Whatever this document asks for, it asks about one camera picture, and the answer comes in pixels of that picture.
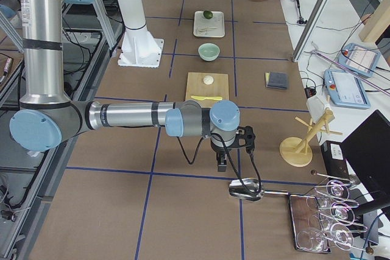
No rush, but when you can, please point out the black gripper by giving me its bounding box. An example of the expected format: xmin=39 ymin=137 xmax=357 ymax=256
xmin=211 ymin=133 xmax=236 ymax=172

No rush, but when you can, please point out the white steamed bun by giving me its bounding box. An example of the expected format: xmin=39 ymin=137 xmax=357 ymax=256
xmin=203 ymin=75 xmax=214 ymax=85

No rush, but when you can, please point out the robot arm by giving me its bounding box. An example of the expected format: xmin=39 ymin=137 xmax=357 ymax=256
xmin=9 ymin=0 xmax=239 ymax=168

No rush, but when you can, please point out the light green bowl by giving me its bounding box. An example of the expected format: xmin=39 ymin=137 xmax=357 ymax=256
xmin=198 ymin=43 xmax=221 ymax=61

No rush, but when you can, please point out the metal scoop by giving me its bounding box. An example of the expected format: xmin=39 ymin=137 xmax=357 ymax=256
xmin=229 ymin=178 xmax=289 ymax=202

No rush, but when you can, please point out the yellow plastic knife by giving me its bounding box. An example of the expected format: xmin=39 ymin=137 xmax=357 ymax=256
xmin=190 ymin=95 xmax=223 ymax=101

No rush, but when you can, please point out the wooden mug tree stand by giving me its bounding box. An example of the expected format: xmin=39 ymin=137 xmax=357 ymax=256
xmin=279 ymin=107 xmax=342 ymax=167

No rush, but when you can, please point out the bamboo cutting board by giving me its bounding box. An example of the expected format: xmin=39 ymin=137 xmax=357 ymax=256
xmin=185 ymin=72 xmax=230 ymax=100

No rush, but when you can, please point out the grey folded cloth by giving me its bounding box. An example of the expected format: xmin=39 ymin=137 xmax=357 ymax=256
xmin=264 ymin=72 xmax=289 ymax=90

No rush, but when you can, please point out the black glass rack tray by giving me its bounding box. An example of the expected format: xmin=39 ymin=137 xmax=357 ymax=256
xmin=288 ymin=194 xmax=331 ymax=254

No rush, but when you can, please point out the clear wine glass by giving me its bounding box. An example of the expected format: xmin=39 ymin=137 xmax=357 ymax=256
xmin=296 ymin=228 xmax=327 ymax=253

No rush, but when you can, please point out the cream bear serving tray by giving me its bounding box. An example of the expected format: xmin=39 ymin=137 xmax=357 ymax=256
xmin=193 ymin=10 xmax=225 ymax=38

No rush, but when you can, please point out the near blue teach pendant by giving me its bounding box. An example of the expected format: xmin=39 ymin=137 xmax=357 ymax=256
xmin=324 ymin=69 xmax=371 ymax=109

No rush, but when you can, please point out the blue teach pendant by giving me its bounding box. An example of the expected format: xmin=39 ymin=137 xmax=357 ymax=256
xmin=324 ymin=69 xmax=371 ymax=109
xmin=338 ymin=43 xmax=381 ymax=77

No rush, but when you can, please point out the green avocado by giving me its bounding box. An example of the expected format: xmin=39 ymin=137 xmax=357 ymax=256
xmin=203 ymin=10 xmax=213 ymax=19

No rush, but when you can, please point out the black monitor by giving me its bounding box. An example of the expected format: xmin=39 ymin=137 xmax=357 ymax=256
xmin=341 ymin=110 xmax=389 ymax=194

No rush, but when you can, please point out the far blue teach pendant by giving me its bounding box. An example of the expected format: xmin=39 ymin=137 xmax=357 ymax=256
xmin=338 ymin=43 xmax=381 ymax=77

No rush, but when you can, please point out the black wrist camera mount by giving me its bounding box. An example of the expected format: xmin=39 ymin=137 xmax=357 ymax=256
xmin=230 ymin=125 xmax=255 ymax=153

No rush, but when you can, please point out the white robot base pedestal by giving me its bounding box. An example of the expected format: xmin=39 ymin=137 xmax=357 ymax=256
xmin=118 ymin=0 xmax=164 ymax=68

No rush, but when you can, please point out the aluminium frame post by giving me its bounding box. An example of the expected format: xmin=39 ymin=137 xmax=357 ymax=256
xmin=292 ymin=0 xmax=328 ymax=62

